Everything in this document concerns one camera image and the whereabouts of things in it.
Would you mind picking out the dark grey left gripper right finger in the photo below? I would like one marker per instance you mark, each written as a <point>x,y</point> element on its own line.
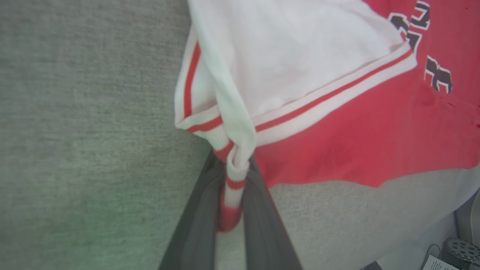
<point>266,225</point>

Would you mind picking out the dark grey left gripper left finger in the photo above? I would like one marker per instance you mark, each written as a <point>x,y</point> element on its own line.
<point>198,225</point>

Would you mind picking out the red and white jersey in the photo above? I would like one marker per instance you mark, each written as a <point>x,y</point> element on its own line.
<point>337,112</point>

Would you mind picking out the grey fabric sofa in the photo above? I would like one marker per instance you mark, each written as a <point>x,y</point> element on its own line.
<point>82,150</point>

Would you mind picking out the white printed paper sheet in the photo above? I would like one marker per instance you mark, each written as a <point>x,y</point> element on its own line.
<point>437,263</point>

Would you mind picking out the perforated metal round object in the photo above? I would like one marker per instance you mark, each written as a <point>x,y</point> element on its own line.
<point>462,253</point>

